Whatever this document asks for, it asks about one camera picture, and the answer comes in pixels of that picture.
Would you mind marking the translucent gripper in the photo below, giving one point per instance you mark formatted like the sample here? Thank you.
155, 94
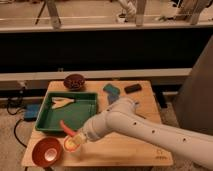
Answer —
79, 138

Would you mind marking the red bowl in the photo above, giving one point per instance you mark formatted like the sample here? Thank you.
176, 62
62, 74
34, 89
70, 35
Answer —
47, 152

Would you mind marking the green plastic tray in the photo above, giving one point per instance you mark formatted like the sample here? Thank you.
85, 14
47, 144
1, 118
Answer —
74, 114

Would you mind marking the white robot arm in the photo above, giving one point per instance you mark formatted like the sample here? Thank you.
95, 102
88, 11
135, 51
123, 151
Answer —
121, 117

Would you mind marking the wooden table board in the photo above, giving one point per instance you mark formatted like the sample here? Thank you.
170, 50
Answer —
114, 149

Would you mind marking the small orange cup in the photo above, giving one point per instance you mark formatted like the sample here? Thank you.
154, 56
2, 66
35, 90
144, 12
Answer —
70, 146

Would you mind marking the red chili pepper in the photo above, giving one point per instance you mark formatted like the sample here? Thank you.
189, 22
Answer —
66, 129

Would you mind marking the beige item in tray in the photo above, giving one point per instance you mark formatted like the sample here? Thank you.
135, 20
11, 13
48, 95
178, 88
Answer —
59, 102

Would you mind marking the blue box on floor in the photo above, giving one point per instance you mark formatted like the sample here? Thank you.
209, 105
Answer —
31, 112

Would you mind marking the blue cloth piece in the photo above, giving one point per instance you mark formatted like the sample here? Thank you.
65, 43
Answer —
112, 98

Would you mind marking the dark brown woven bowl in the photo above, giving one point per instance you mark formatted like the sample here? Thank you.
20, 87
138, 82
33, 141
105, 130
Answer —
74, 82

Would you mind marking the teal sponge block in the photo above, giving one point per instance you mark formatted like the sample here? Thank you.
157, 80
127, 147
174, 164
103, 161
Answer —
111, 89

